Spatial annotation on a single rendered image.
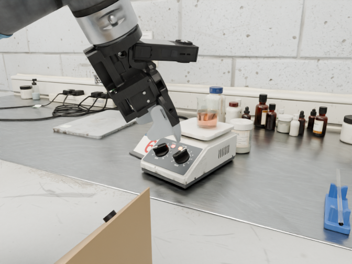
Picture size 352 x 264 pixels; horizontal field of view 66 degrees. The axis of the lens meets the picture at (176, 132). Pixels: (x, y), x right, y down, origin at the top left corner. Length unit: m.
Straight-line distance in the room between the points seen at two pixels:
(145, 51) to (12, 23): 0.17
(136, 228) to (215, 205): 0.34
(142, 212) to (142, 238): 0.02
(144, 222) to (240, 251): 0.25
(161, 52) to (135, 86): 0.07
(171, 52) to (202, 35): 0.70
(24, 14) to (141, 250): 0.27
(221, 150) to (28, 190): 0.40
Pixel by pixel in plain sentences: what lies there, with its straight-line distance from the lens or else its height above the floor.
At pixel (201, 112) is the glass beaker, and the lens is 0.59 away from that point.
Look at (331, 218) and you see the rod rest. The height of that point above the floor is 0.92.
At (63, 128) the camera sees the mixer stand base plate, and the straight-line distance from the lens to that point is 0.96.
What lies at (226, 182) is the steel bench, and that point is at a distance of 0.58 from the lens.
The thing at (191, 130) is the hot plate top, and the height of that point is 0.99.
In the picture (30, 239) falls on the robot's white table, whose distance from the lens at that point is 0.47.
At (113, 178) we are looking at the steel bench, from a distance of 0.59.
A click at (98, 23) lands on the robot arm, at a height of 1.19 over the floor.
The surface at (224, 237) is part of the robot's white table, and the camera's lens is 0.43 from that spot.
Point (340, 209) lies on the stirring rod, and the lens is 0.48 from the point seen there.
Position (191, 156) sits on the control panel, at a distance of 0.55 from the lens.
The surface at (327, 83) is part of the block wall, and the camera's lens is 1.07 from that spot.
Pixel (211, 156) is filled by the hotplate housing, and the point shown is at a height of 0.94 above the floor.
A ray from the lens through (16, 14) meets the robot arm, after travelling 0.35.
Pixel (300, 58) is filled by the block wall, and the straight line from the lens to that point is 1.07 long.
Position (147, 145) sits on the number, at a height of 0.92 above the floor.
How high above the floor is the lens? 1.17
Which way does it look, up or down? 18 degrees down
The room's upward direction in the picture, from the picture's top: straight up
